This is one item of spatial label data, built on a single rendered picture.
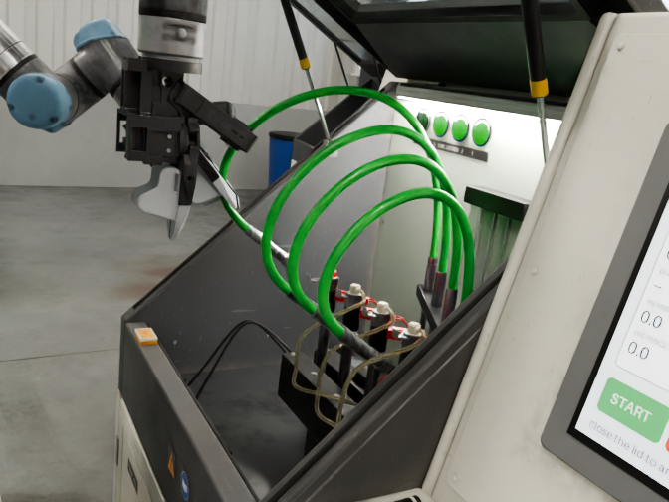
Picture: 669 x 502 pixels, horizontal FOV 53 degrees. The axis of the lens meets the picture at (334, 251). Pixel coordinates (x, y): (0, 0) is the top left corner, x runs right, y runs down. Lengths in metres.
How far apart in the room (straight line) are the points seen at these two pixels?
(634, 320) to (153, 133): 0.54
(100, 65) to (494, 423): 0.78
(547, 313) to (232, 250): 0.76
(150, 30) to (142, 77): 0.05
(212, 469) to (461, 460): 0.31
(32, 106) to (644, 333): 0.80
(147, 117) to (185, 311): 0.65
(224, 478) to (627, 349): 0.50
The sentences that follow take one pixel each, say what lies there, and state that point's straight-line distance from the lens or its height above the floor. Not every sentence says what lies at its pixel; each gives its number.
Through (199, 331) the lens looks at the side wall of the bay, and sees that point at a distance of 1.40.
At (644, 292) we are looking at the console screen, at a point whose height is 1.29.
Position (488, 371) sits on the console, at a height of 1.14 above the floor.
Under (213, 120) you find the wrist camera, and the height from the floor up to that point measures 1.38.
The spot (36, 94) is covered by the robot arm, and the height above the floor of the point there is 1.38.
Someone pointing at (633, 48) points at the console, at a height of 1.51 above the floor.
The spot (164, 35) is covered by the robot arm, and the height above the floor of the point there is 1.47.
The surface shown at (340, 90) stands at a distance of 1.10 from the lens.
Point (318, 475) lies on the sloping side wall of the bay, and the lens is 0.79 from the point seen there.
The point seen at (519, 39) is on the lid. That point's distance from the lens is 1.06.
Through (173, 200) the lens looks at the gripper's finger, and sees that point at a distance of 0.83.
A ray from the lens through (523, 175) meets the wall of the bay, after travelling 1.16.
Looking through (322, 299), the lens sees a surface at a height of 1.19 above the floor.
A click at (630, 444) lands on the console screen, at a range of 0.68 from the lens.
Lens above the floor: 1.45
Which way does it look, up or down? 14 degrees down
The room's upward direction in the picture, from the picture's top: 7 degrees clockwise
